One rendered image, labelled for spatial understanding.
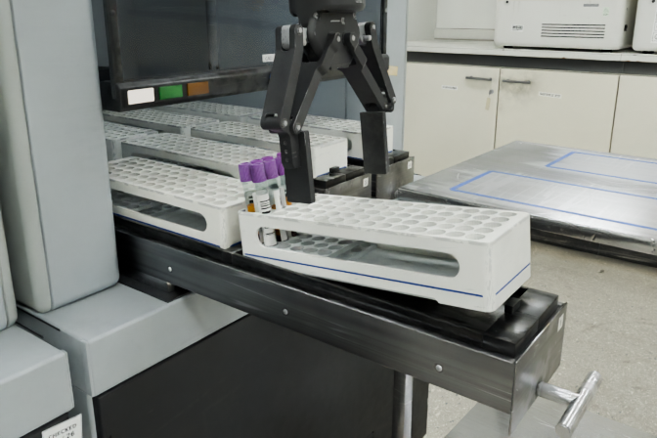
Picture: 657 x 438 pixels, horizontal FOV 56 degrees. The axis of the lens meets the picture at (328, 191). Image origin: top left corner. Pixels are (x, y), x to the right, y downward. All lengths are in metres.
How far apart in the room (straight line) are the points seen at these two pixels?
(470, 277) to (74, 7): 0.52
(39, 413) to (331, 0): 0.51
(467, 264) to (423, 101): 2.68
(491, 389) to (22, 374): 0.45
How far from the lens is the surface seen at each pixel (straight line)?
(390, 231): 0.57
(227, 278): 0.71
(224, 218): 0.72
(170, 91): 0.82
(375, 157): 0.70
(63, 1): 0.77
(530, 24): 2.98
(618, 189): 1.03
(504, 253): 0.56
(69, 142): 0.78
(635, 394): 2.11
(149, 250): 0.81
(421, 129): 3.23
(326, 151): 1.03
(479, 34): 3.73
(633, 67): 2.91
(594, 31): 2.90
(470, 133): 3.11
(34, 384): 0.72
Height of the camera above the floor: 1.08
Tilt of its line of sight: 16 degrees down
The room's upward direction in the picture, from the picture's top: straight up
